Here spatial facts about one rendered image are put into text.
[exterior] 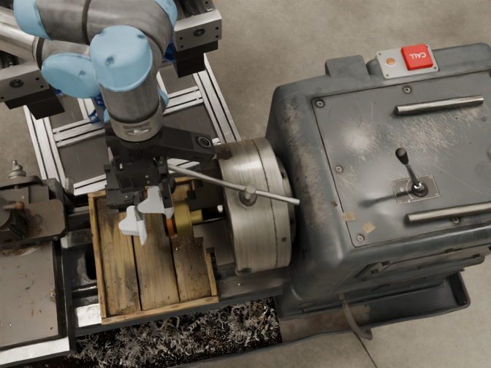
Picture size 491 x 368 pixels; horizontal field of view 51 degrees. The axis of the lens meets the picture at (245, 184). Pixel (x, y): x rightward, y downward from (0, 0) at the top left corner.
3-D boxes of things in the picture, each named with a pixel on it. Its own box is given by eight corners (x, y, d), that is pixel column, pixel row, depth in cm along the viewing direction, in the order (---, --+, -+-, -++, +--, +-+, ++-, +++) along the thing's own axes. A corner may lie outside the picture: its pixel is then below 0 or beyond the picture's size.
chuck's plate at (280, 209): (255, 155, 142) (269, 119, 111) (278, 268, 136) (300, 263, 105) (242, 157, 141) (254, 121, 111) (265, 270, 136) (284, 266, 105)
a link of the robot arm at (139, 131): (156, 82, 75) (163, 123, 70) (161, 104, 79) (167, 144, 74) (105, 90, 74) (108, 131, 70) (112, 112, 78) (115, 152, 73)
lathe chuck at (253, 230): (242, 157, 141) (253, 121, 111) (265, 270, 136) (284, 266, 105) (210, 162, 140) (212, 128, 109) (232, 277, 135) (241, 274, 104)
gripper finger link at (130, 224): (122, 248, 118) (118, 211, 121) (147, 243, 119) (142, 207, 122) (120, 244, 115) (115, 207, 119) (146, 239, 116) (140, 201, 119)
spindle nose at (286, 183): (272, 167, 136) (284, 146, 116) (288, 244, 132) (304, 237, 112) (261, 169, 136) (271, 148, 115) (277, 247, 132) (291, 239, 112)
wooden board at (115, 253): (196, 179, 148) (195, 174, 144) (218, 303, 135) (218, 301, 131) (90, 197, 144) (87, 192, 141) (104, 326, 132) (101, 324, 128)
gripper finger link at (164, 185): (161, 196, 89) (152, 156, 83) (171, 195, 89) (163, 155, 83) (163, 215, 85) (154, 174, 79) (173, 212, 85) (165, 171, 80)
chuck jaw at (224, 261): (239, 215, 119) (250, 264, 114) (238, 223, 123) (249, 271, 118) (191, 224, 118) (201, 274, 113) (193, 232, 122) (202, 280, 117)
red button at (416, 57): (422, 48, 122) (425, 42, 120) (430, 69, 120) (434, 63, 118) (398, 52, 121) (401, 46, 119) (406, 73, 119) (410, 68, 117)
